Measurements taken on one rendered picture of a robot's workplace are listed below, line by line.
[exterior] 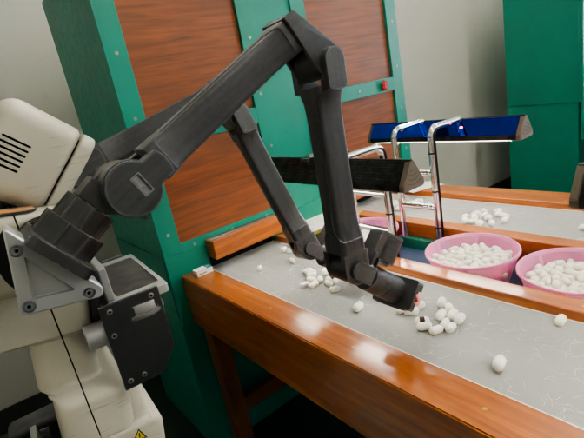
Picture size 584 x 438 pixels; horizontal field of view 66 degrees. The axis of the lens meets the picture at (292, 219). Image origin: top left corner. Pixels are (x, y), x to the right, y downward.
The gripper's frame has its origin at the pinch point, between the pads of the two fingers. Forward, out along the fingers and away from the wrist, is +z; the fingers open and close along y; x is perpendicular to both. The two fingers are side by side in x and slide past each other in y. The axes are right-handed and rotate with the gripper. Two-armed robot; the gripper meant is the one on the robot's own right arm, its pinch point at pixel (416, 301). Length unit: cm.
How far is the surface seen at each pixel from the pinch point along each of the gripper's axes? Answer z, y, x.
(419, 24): 123, 154, -207
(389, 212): 14.0, 28.2, -24.9
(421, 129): 31, 42, -64
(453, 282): 18.9, 4.1, -9.6
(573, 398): 2.2, -33.3, 7.8
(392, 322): 3.7, 7.0, 6.3
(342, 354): -11.9, 5.2, 16.6
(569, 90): 203, 74, -192
